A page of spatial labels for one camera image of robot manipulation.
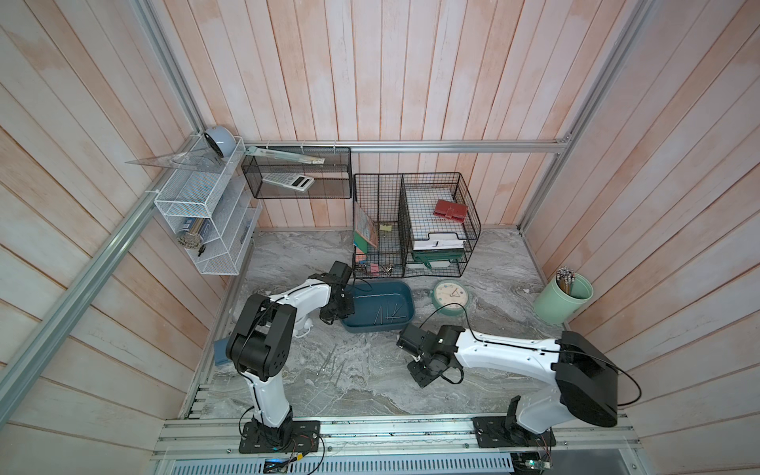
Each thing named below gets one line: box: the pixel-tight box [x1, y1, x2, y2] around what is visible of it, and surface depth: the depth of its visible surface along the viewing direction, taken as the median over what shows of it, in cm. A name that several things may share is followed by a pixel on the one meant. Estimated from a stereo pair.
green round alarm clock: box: [431, 279, 471, 317], surface depth 100 cm
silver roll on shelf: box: [177, 217, 205, 250], surface depth 78 cm
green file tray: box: [411, 249, 465, 270], surface depth 101 cm
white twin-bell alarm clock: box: [292, 316, 314, 339], surface depth 94 cm
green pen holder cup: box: [532, 273, 595, 327], surface depth 88 cm
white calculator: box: [262, 173, 315, 192], surface depth 100 cm
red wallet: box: [433, 198, 469, 223], surface depth 97 cm
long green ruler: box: [245, 146, 326, 165], surface depth 93 cm
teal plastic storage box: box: [341, 280, 416, 334], surface depth 97 cm
